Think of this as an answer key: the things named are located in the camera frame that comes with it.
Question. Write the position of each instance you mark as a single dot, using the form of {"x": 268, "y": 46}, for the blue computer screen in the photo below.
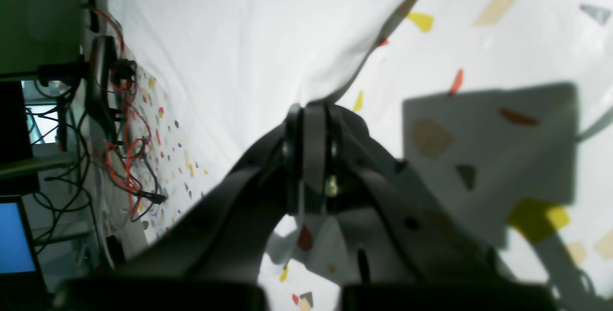
{"x": 19, "y": 265}

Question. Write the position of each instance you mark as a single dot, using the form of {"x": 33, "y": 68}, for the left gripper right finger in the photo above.
{"x": 400, "y": 259}

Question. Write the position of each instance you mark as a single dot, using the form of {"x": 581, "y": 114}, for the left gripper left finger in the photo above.
{"x": 210, "y": 259}

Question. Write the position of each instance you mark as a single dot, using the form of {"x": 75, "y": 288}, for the white T-shirt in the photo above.
{"x": 216, "y": 75}

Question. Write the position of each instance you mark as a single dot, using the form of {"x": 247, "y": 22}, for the terrazzo patterned tablecloth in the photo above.
{"x": 504, "y": 120}

